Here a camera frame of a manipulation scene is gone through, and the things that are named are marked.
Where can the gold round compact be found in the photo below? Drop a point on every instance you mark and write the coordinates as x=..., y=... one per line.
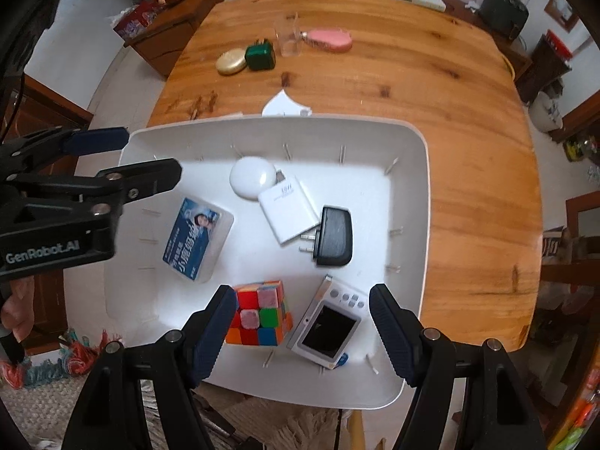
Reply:
x=231, y=62

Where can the silver digital camera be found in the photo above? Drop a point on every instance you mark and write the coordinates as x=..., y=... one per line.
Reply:
x=328, y=324

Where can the blue dental floss box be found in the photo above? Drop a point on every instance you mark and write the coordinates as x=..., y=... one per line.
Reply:
x=197, y=238

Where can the black power adapter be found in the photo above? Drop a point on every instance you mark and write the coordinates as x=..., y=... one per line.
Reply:
x=332, y=240

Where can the black speaker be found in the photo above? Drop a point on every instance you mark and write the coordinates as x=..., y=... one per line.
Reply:
x=505, y=17

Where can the white charger block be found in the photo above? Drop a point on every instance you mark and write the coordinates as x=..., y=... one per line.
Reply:
x=287, y=209

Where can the wooden side cabinet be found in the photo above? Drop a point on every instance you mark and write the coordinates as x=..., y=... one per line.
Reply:
x=164, y=40

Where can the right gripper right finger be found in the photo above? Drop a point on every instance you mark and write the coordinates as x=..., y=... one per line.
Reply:
x=497, y=411

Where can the pink pear-shaped tape dispenser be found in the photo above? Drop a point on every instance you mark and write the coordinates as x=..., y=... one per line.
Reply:
x=328, y=39

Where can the white plastic tray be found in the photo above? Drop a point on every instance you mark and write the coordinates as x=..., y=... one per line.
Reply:
x=377, y=170

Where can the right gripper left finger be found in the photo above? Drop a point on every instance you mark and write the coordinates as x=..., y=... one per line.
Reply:
x=109, y=412

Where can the colourful rubik's cube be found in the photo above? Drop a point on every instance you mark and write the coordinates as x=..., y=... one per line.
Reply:
x=262, y=317

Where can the clear plastic box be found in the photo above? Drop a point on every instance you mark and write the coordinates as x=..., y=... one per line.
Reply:
x=288, y=34

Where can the red tissue box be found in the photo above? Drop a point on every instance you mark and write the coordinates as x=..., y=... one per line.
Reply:
x=135, y=20

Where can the green square box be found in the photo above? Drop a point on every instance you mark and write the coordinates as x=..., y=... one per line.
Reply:
x=260, y=56

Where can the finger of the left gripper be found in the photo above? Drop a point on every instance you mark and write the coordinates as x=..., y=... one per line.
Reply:
x=139, y=181
x=90, y=142

